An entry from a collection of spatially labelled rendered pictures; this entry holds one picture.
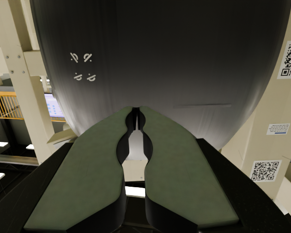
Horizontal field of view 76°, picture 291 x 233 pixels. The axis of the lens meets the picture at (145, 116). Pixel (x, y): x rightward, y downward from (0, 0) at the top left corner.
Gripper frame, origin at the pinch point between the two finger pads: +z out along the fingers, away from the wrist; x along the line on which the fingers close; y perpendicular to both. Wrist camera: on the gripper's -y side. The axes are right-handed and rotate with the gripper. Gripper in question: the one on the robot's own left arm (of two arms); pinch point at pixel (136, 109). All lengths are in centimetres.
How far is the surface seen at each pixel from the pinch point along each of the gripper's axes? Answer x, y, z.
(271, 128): 31.2, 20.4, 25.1
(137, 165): -2, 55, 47
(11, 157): -414, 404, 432
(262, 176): 33, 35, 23
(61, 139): -39, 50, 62
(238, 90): 11.0, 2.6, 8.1
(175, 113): 4.3, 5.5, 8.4
